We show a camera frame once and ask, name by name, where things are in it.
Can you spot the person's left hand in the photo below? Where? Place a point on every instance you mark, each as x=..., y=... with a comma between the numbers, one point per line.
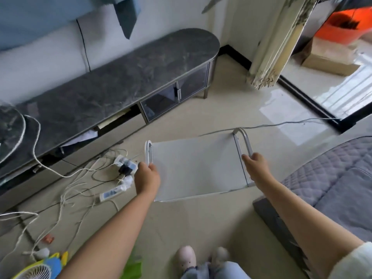
x=148, y=178

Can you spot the person's right hand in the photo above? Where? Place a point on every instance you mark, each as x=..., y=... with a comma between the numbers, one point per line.
x=257, y=168

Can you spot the white wooden board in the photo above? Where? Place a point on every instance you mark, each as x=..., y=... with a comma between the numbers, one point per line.
x=195, y=165

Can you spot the white paper sheet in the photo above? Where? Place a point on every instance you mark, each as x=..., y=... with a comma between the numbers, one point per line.
x=81, y=136

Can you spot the person's right forearm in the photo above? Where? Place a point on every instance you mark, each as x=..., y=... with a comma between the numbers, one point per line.
x=308, y=223

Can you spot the person's left forearm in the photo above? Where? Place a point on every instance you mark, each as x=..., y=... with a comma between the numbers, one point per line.
x=110, y=241

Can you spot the person's left pale shoe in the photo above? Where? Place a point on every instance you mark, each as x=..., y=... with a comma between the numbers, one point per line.
x=187, y=257

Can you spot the person's pale shoe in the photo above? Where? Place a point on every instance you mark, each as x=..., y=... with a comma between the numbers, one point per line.
x=221, y=255
x=187, y=257

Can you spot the person's right pale shoe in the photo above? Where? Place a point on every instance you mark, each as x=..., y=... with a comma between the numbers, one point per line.
x=221, y=255

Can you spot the person's white shirt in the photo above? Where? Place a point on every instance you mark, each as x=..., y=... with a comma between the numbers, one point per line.
x=351, y=261

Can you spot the long white power strip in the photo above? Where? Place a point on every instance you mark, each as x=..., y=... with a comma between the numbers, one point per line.
x=116, y=190

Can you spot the grey sofa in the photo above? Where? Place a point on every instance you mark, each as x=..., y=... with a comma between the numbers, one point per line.
x=331, y=194

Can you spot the green plastic stool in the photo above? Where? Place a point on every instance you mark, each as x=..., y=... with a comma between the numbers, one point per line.
x=132, y=269

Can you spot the grey marble TV cabinet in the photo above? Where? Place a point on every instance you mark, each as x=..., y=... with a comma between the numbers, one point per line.
x=110, y=90

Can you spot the patterned beige curtain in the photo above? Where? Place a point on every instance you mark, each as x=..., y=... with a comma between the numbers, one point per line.
x=282, y=40

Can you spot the cardboard box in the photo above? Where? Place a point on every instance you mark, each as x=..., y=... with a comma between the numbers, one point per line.
x=328, y=55

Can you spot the yellow plastic basket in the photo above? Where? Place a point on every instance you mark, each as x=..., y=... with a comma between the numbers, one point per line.
x=40, y=267

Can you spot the round marble turntable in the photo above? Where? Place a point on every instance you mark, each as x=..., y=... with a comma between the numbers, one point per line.
x=10, y=133

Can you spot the orange plastic basin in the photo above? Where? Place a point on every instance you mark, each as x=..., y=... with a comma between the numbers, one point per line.
x=349, y=25

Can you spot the blue cloth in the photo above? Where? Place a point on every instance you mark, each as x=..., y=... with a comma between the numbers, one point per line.
x=64, y=14

